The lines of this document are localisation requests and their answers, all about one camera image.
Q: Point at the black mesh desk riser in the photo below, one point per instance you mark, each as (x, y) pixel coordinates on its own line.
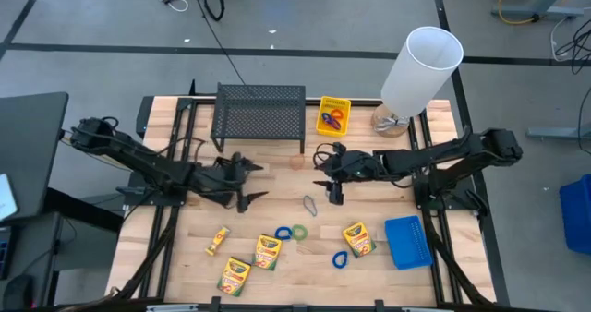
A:
(258, 113)

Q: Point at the yellow plastic basket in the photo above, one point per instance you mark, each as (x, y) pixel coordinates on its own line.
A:
(323, 131)

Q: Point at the dark grey desk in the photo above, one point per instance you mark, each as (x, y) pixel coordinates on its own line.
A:
(32, 141)

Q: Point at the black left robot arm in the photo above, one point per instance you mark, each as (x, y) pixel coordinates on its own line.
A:
(138, 157)

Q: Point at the blue plastic basket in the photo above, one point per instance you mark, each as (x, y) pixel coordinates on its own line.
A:
(408, 243)

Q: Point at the grey metal floor foot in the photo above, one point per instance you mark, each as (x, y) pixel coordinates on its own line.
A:
(554, 133)

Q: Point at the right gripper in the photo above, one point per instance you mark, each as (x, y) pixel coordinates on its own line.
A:
(346, 166)

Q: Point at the green coil wristband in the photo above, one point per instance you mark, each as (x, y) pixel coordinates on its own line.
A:
(293, 232)

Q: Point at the Crayola crayon box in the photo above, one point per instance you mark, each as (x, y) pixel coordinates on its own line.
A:
(233, 276)
(358, 239)
(267, 252)

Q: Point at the black computer mouse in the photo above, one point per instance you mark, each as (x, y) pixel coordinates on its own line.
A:
(17, 292)

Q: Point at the black aluminium rig frame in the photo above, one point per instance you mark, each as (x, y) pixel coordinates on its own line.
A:
(258, 308)

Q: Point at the white shade table lamp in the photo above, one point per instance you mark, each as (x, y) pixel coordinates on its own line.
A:
(420, 72)

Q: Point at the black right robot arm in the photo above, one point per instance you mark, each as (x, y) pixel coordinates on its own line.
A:
(415, 157)

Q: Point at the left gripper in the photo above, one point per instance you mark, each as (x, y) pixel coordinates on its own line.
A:
(221, 185)

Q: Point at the purple coil wristband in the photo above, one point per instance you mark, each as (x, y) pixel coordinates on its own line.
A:
(334, 124)

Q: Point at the small yellow crayon pack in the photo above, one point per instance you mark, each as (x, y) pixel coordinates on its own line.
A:
(217, 240)

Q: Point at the blue plastic bin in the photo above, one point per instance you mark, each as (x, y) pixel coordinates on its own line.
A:
(577, 215)

